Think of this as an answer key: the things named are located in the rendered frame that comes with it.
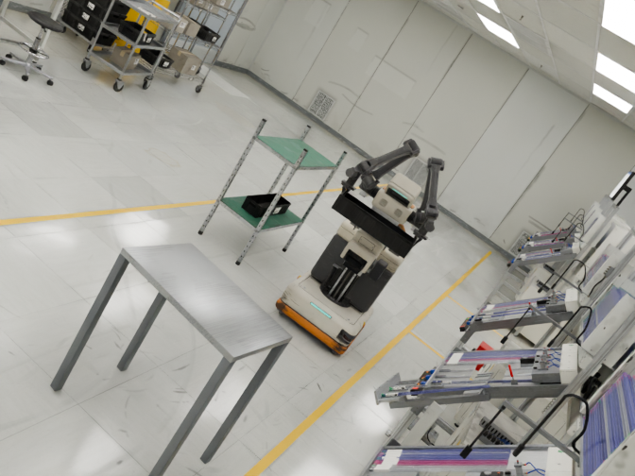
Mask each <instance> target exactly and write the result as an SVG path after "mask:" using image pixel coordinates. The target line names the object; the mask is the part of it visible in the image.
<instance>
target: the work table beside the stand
mask: <svg viewBox="0 0 635 476"><path fill-rule="evenodd" d="M129 263H131V264H132V265H133V266H134V267H135V268H136V269H137V270H138V271H139V272H140V273H141V274H142V275H143V276H144V277H145V278H146V279H147V280H148V281H149V282H150V283H151V284H152V285H153V286H154V287H155V288H156V289H157V290H158V291H159V293H158V294H157V296H156V297H155V299H154V301H153V302H152V304H151V306H150V308H149V309H148V311H147V313H146V316H145V317H144V319H143V321H142V323H141V324H140V326H139V328H138V330H137V332H136V333H135V334H134V336H133V338H132V339H131V341H130V343H129V345H128V347H127V349H126V351H125V353H124V354H123V356H122V358H121V360H120V361H119V363H118V365H117V368H118V369H119V370H120V371H124V370H127V369H128V367H129V365H130V363H131V361H132V359H133V358H134V356H135V354H136V352H137V351H138V349H139V347H140V346H141V345H142V343H143V341H144V339H145V338H146V335H147V333H148V332H149V330H150V328H151V326H152V325H153V323H154V321H155V319H156V318H157V316H158V314H159V312H160V311H161V309H162V307H163V306H164V304H165V302H166V300H168V301H169V302H170V303H171V304H172V305H173V306H174V307H175V308H176V309H177V310H178V311H179V312H180V313H181V314H182V315H183V316H184V317H185V318H186V319H187V320H188V321H189V322H190V323H191V324H192V325H193V326H194V327H195V328H196V329H197V330H198V331H199V332H200V333H201V334H202V335H203V336H204V337H205V338H206V339H207V340H208V341H209V342H210V343H211V344H212V345H213V346H214V347H215V348H216V349H217V350H218V351H219V352H220V353H221V354H222V355H223V358H222V360H221V361H220V363H219V364H218V366H217V368H216V369H215V371H214V373H213V375H212V376H211V378H210V379H209V381H207V383H206V385H205V386H204V388H203V389H202V391H201V393H200V394H199V396H198V397H197V400H196V401H195V403H194V404H193V406H192V407H191V409H190V411H189V412H188V414H187V415H186V417H185V419H184V420H183V422H182V423H181V425H180V426H179V428H178V429H177V431H176V432H175V434H174V436H173V437H172V439H171V440H170V442H169V444H168V445H167V447H166V448H165V450H164V452H163V454H162V455H161V457H160V458H159V460H158V462H157V463H156V465H155V466H154V468H153V469H152V470H151V472H150V473H149V475H148V476H163V475H164V473H165V472H166V470H167V468H168V467H169V465H170V464H171V462H172V461H173V459H174V458H175V456H176V454H177V453H178V451H179V450H180V448H181V446H182V444H183V443H184V441H185V440H186V438H187V437H188V435H189V433H190V432H191V431H192V430H193V428H194V427H195V425H196V424H197V421H198V420H199V418H200V417H201V415H202V414H203V412H204V410H205V409H206V407H207V406H208V404H209V403H210V401H211V400H212V398H213V396H214V395H215V393H216V391H217V390H218V388H219V386H220V385H221V384H222V383H223V381H224V380H225V378H226V376H227V375H228V373H229V372H230V370H231V369H232V367H233V365H234V363H235V362H236V361H238V360H240V359H243V358H246V357H249V356H251V355H253V354H256V353H259V352H262V351H265V350H268V349H271V351H270V352H269V354H268V355H267V357H266V358H265V360H264V361H263V363H262V364H261V366H260V367H259V369H258V370H257V372H256V373H255V375H254V376H253V378H252V379H251V381H250V382H249V384H248V386H247V388H246V389H245V391H244V392H243V394H242V395H241V397H240V398H239V400H238V401H237V402H236V403H235V405H234V406H233V408H232V410H231V411H230V413H229V414H228V416H227V417H226V419H225V421H224V422H223V424H222V425H221V427H220V428H219V430H218V431H217V433H216V434H215V436H214V438H213V439H212V441H211V442H210V444H209V445H208V447H207V448H206V450H205V451H204V452H203V454H202V455H201V457H200V458H199V459H200V460H201V461H202V462H203V463H204V464H207V463H209V462H210V461H211V460H212V458H213V457H214V455H215V453H216V452H217V450H218V449H219V447H220V446H221V444H222V443H223V441H224V440H225V438H226V437H227V435H228V434H229V432H230V431H231V429H232V427H233V426H234V424H235V423H236V421H237V420H238V418H239V417H240V416H241V415H242V413H243V412H244V410H245V409H246V407H247V406H248V404H249V402H250V401H251V399H252V398H253V396H254V395H255V393H256V392H257V390H258V389H259V387H260V386H261V384H262V383H263V381H264V380H265V378H266V376H267V375H268V373H269V372H270V370H271V369H272V367H273V366H274V365H275V364H276V362H277V361H278V359H279V358H280V356H281V355H282V353H283V351H284V350H285V348H286V347H287V345H288V344H289V342H290V341H291V339H292V338H293V336H291V335H290V334H289V333H288V332H287V331H286V330H285V329H284V328H283V327H282V326H281V325H280V324H278V323H277V322H276V321H275V320H274V319H273V318H272V317H271V316H270V315H269V314H268V313H266V312H265V311H264V310H263V309H262V308H261V307H260V306H259V305H258V304H257V303H256V302H255V301H254V300H252V299H251V298H250V297H249V296H248V295H247V294H246V293H245V292H244V291H243V290H242V289H240V288H239V287H238V286H237V285H236V284H235V283H234V282H233V281H232V280H231V279H230V278H229V277H227V276H226V275H225V274H224V273H223V272H222V271H221V270H220V269H219V268H218V267H217V266H216V265H215V264H213V263H212V262H211V261H210V260H209V259H208V258H207V257H206V256H205V255H204V254H203V253H201V252H200V251H199V250H198V249H197V248H196V247H195V246H194V245H193V244H192V243H188V244H174V245H159V246H132V247H123V248H122V250H121V252H120V254H119V256H118V257H117V259H116V261H115V263H114V265H113V267H112V270H111V272H110V273H109V275H108V277H107V278H106V280H105V282H104V284H103V286H102V288H101V290H100V291H99V293H98V295H97V297H96V299H95V301H94V304H93V306H92V308H91V309H90V311H89V313H88V314H87V316H86V318H85V320H84V322H83V324H82V325H81V327H80V329H79V331H78V333H77V336H76V338H75V340H74V342H73V343H72V345H71V347H70V348H69V350H68V352H67V354H66V356H65V358H64V360H63V361H62V363H61V365H60V368H59V370H58V372H57V374H56V376H55V377H54V379H53V381H52V382H51V384H50V386H51V387H52V389H53V390H54V391H58V390H61V389H62V388H63V386H64V384H65V382H66V381H67V379H68V377H69V375H70V373H71V371H72V369H73V367H74V366H75V364H76V362H77V359H78V357H79V355H80V354H81V352H82V351H83V349H84V347H85V345H86V343H87V342H88V340H89V338H90V336H91V334H92V332H93V330H94V328H95V326H96V324H97V322H98V320H99V318H100V316H102V314H103V312H104V310H105V308H106V306H107V304H108V303H109V301H110V299H111V297H112V294H113V292H114V290H115V289H116V287H117V285H118V283H119V281H120V280H121V278H122V277H123V275H124V273H125V271H126V269H127V267H128V265H129Z"/></svg>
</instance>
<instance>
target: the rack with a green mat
mask: <svg viewBox="0 0 635 476"><path fill-rule="evenodd" d="M266 121H267V120H266V119H265V118H263V119H262V121H261V123H260V124H259V126H258V127H257V129H256V130H255V132H254V134H253V136H252V137H251V139H250V141H249V144H248V145H247V147H246V149H245V151H244V152H243V154H242V156H241V158H240V159H239V161H238V163H237V164H236V165H235V167H234V169H233V171H232V173H231V175H230V177H229V179H228V180H227V182H226V184H225V186H224V187H223V189H222V191H221V193H220V194H219V196H218V198H217V200H216V201H215V204H214V205H213V207H212V208H211V210H210V212H209V214H208V215H207V217H206V219H205V221H204V222H203V224H202V226H201V228H200V229H199V231H198V234H200V235H202V233H203V231H205V229H206V227H207V225H208V224H209V222H210V220H211V218H212V216H213V215H214V213H215V210H216V209H217V207H218V205H219V204H220V205H221V206H223V207H224V208H225V209H226V210H228V211H229V212H230V213H232V214H233V215H234V216H236V217H237V218H238V219H239V220H241V221H242V222H243V223H244V224H246V225H247V226H248V227H249V228H251V229H252V230H254V232H253V234H252V235H251V237H250V239H249V241H248V243H247V244H246V246H245V248H244V249H243V251H242V253H241V254H240V256H239V258H238V259H237V261H236V262H235V264H237V265H240V263H241V262H242V260H243V259H244V257H245V255H246V254H247V252H248V250H249V248H250V246H251V245H252V243H253V241H254V240H255V238H256V237H257V235H258V233H260V232H265V231H270V230H278V229H282V228H287V227H292V226H297V227H296V228H295V230H294V231H293V233H292V235H291V236H290V238H289V239H288V241H287V243H286V244H285V246H284V247H283V249H282V251H283V252H286V251H287V249H288V247H289V246H290V244H291V242H292V241H293V239H294V238H295V236H296V234H297V233H298V231H299V230H300V227H301V226H302V224H303V223H304V221H305V219H306V218H307V216H308V215H309V213H310V211H312V209H313V208H314V206H315V205H316V203H317V201H318V199H319V198H320V196H321V194H322V193H323V191H324V190H325V188H326V186H327V185H328V183H329V182H330V180H331V178H332V177H333V175H334V174H335V171H336V170H337V168H338V167H339V165H340V163H342V161H343V160H344V158H345V156H346V155H347V153H348V152H346V151H344V152H343V153H342V155H341V156H340V158H339V160H338V161H337V163H336V164H334V163H333V162H331V161H330V160H328V159H327V158H325V157H324V156H323V155H321V154H320V153H318V152H317V151H316V150H315V149H314V148H313V147H311V146H310V145H308V144H307V143H305V142H304V141H303V139H304V138H305V136H306V134H307V133H308V131H309V129H310V128H311V127H310V126H309V125H307V127H306V129H305V130H304V132H303V133H302V134H301V136H300V138H299V139H290V138H280V137H270V136H260V135H259V134H260V132H261V130H262V129H263V127H264V125H265V123H266ZM255 141H256V142H257V143H259V144H260V145H262V146H263V147H264V148H266V149H267V150H268V151H270V152H271V153H272V154H274V155H275V156H276V157H278V158H279V159H281V160H282V161H283V162H285V164H284V165H283V168H282V169H281V171H280V173H279V174H278V176H277V177H276V178H275V180H274V182H273V183H272V185H271V187H270V188H269V190H268V192H267V193H268V194H271V193H272V192H273V190H274V188H275V187H276V185H277V183H278V182H279V180H280V178H281V177H282V175H283V173H284V171H285V169H286V168H287V166H288V165H289V166H290V167H292V169H291V171H290V173H289V174H288V176H287V178H286V179H285V181H284V183H283V185H282V187H281V188H280V190H279V192H278V193H277V194H276V196H275V197H274V199H273V201H272V202H271V204H270V206H269V207H268V209H267V211H266V213H265V215H264V216H263V217H259V218H255V217H253V216H252V215H251V214H249V213H248V212H247V211H245V210H244V209H243V208H241V206H242V205H243V203H244V201H245V199H246V197H247V196H246V195H243V196H233V197H223V196H224V195H225V194H226V192H227V190H228V189H229V187H230V185H231V183H232V181H233V179H234V177H235V176H236V174H237V172H238V170H239V169H240V167H241V165H242V163H243V162H244V160H245V158H246V156H247V155H248V153H249V151H250V150H251V148H252V146H253V144H254V143H255ZM297 170H332V171H331V173H330V175H329V176H328V177H327V178H326V180H325V182H324V183H323V185H322V186H321V188H320V190H319V191H318V193H317V195H316V197H315V198H314V200H313V201H312V203H311V205H310V206H309V208H308V209H307V211H306V213H305V214H304V216H303V217H302V219H300V218H299V217H298V216H296V215H295V214H294V213H292V212H291V211H290V210H288V209H287V211H286V212H285V213H283V214H276V215H271V216H269V215H270V214H271V212H272V210H273V209H274V207H275V205H276V204H277V202H278V200H279V199H280V197H281V195H282V194H283V192H284V190H285V188H286V187H287V185H288V183H289V182H290V180H291V179H292V178H293V176H294V174H295V173H296V171H297Z"/></svg>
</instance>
